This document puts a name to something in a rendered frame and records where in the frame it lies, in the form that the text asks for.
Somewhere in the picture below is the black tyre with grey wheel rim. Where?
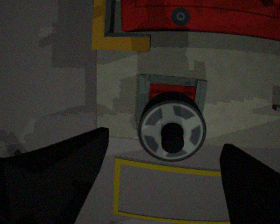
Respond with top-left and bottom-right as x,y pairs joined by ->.
139,92 -> 207,161

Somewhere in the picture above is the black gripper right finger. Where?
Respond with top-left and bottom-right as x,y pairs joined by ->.
218,143 -> 280,224

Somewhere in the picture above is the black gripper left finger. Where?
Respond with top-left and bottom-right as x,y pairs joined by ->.
0,127 -> 109,224

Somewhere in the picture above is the yellow rectangular outline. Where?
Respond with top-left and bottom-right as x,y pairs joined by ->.
113,159 -> 230,224

